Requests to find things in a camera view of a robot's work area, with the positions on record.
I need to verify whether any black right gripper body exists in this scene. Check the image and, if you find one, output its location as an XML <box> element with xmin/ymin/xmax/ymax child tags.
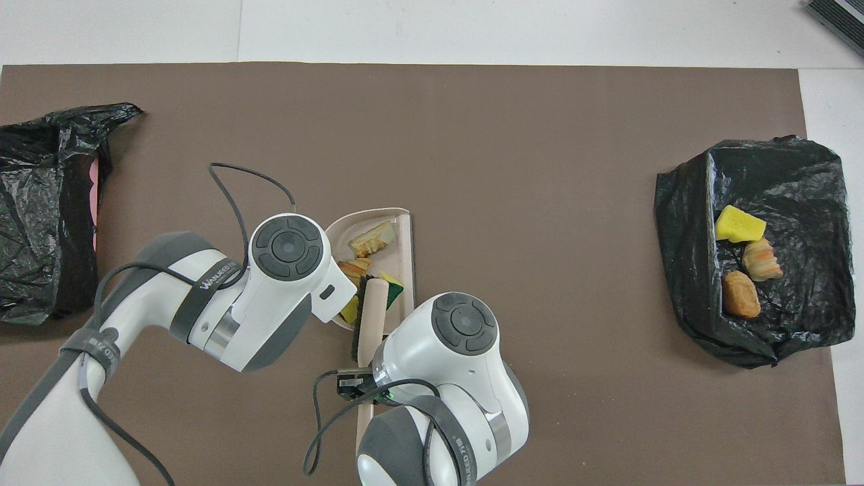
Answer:
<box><xmin>336</xmin><ymin>367</ymin><xmax>389</xmax><ymax>404</ymax></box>

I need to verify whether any beige hand brush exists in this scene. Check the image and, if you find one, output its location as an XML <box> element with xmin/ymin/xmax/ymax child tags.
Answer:
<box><xmin>351</xmin><ymin>277</ymin><xmax>391</xmax><ymax>454</ymax></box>

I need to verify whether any small yellow green sponge piece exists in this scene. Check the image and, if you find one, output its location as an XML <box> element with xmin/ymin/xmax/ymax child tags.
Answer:
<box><xmin>378</xmin><ymin>270</ymin><xmax>404</xmax><ymax>311</ymax></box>

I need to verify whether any beige plastic dustpan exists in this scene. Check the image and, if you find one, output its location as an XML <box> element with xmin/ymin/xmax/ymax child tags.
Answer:
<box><xmin>324</xmin><ymin>207</ymin><xmax>414</xmax><ymax>331</ymax></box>

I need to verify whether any pale bread piece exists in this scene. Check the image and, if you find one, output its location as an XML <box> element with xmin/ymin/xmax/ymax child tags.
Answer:
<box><xmin>348</xmin><ymin>221</ymin><xmax>396</xmax><ymax>259</ymax></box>

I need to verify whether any brown fried nugget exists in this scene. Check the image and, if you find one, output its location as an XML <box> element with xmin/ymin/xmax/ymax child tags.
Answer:
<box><xmin>722</xmin><ymin>270</ymin><xmax>761</xmax><ymax>319</ymax></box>

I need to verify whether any large yellow green sponge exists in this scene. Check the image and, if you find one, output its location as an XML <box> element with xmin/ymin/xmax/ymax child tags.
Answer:
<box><xmin>715</xmin><ymin>205</ymin><xmax>767</xmax><ymax>243</ymax></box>

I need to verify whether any pale striped bread chunk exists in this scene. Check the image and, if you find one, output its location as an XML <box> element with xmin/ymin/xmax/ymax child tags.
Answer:
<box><xmin>742</xmin><ymin>238</ymin><xmax>784</xmax><ymax>282</ymax></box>

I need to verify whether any black bag lined pink bin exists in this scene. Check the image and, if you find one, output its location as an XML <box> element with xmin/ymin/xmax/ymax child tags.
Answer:
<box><xmin>0</xmin><ymin>103</ymin><xmax>144</xmax><ymax>326</ymax></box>

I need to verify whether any brown table mat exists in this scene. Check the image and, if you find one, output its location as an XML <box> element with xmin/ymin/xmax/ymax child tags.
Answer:
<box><xmin>0</xmin><ymin>62</ymin><xmax>848</xmax><ymax>486</ymax></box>

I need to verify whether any dark grey ribbed panel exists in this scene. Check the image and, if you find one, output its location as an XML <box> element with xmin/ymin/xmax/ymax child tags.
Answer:
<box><xmin>803</xmin><ymin>0</ymin><xmax>864</xmax><ymax>58</ymax></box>

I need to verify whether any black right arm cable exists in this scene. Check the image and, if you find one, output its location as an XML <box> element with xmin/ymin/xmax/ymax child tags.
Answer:
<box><xmin>302</xmin><ymin>375</ymin><xmax>443</xmax><ymax>486</ymax></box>

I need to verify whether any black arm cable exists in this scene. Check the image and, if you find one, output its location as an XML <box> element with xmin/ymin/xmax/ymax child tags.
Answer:
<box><xmin>78</xmin><ymin>162</ymin><xmax>298</xmax><ymax>486</ymax></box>
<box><xmin>302</xmin><ymin>375</ymin><xmax>443</xmax><ymax>486</ymax></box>

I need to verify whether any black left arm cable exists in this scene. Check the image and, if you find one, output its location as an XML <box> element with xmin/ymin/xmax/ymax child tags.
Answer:
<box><xmin>78</xmin><ymin>162</ymin><xmax>298</xmax><ymax>486</ymax></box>

